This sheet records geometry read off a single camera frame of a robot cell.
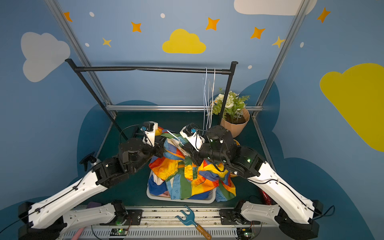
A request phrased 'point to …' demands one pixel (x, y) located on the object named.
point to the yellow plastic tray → (233, 175)
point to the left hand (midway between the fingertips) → (168, 135)
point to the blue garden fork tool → (189, 221)
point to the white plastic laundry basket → (150, 196)
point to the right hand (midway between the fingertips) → (187, 144)
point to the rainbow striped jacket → (176, 175)
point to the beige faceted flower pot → (236, 124)
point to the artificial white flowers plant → (235, 103)
